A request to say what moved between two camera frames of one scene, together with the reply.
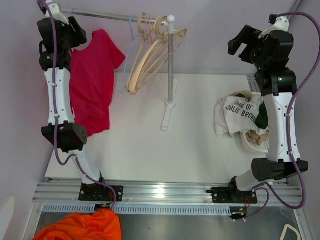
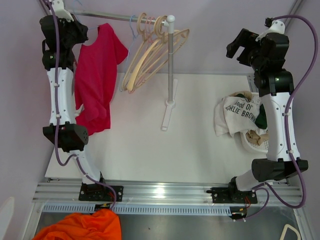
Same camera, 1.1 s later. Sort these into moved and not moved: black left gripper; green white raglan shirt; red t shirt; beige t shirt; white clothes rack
Moved: red t shirt
Not moved: black left gripper; green white raglan shirt; white clothes rack; beige t shirt
